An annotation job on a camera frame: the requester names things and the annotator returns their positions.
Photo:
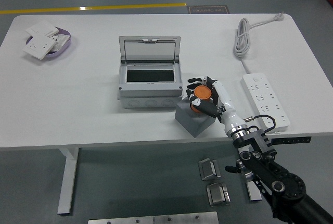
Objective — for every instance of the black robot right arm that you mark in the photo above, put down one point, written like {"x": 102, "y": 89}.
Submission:
{"x": 286, "y": 185}

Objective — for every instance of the black table control panel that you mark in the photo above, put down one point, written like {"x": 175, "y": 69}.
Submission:
{"x": 291, "y": 140}

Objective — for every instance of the orange cylinder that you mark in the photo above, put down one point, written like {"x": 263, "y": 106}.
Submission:
{"x": 203, "y": 93}

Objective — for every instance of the white power strip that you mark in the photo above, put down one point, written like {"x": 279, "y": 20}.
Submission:
{"x": 262, "y": 99}

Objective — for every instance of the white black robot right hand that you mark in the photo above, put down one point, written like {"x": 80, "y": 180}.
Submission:
{"x": 230, "y": 119}

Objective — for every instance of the white wall socket panel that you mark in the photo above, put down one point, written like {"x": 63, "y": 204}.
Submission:
{"x": 39, "y": 47}

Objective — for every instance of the grey cube with round recess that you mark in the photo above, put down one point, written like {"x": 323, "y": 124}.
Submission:
{"x": 192, "y": 126}

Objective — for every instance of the metal plate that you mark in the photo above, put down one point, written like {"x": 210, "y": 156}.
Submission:
{"x": 186, "y": 218}
{"x": 119, "y": 221}

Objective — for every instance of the purple tray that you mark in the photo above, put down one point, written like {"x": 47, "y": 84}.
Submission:
{"x": 65, "y": 47}

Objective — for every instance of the white printed socket module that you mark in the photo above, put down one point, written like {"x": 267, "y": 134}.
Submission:
{"x": 61, "y": 40}

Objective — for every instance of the grey junction box clear lid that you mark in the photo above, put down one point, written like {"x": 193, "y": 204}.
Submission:
{"x": 149, "y": 91}

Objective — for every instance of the white switch panel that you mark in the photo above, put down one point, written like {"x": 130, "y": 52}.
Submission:
{"x": 41, "y": 28}

